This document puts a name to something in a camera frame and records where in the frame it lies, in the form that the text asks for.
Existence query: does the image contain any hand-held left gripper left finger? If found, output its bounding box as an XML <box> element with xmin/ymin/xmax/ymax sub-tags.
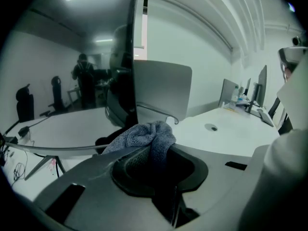
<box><xmin>33</xmin><ymin>146</ymin><xmax>176</xmax><ymax>229</ymax></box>

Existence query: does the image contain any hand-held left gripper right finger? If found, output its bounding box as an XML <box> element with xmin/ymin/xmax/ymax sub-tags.
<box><xmin>167</xmin><ymin>143</ymin><xmax>266</xmax><ymax>228</ymax></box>

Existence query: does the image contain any dark blue cloth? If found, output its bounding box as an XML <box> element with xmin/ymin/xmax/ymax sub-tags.
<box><xmin>101</xmin><ymin>120</ymin><xmax>178</xmax><ymax>172</ymax></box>

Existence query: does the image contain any wide black curved monitor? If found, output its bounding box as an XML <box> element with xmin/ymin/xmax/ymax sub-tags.
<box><xmin>1</xmin><ymin>0</ymin><xmax>141</xmax><ymax>181</ymax></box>

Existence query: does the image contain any dark monitor with stand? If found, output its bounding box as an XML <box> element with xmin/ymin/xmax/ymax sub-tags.
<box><xmin>244</xmin><ymin>65</ymin><xmax>268</xmax><ymax>113</ymax></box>

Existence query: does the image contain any person in white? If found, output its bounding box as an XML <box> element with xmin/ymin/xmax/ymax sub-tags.
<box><xmin>238</xmin><ymin>56</ymin><xmax>308</xmax><ymax>231</ymax></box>

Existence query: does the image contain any small dark keyboard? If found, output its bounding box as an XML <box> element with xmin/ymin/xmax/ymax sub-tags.
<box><xmin>258</xmin><ymin>111</ymin><xmax>275</xmax><ymax>128</ymax></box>

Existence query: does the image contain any clear plastic bottle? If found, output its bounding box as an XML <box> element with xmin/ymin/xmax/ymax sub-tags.
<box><xmin>230</xmin><ymin>85</ymin><xmax>239</xmax><ymax>109</ymax></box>

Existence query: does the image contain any black office chair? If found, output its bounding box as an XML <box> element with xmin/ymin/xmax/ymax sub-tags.
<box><xmin>268</xmin><ymin>97</ymin><xmax>293</xmax><ymax>136</ymax></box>

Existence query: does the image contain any grey desk divider panel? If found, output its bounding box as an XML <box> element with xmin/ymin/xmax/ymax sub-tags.
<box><xmin>218</xmin><ymin>78</ymin><xmax>239</xmax><ymax>108</ymax></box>
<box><xmin>133</xmin><ymin>60</ymin><xmax>193</xmax><ymax>124</ymax></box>

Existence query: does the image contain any bent metal rod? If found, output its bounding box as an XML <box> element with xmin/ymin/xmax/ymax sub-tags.
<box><xmin>136</xmin><ymin>103</ymin><xmax>180</xmax><ymax>125</ymax></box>

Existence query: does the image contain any tangled black cable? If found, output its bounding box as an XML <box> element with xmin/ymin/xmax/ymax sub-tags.
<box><xmin>12</xmin><ymin>162</ymin><xmax>26</xmax><ymax>181</ymax></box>

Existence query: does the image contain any white head-mounted camera rig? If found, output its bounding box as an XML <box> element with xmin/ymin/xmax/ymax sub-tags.
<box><xmin>278</xmin><ymin>36</ymin><xmax>308</xmax><ymax>65</ymax></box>

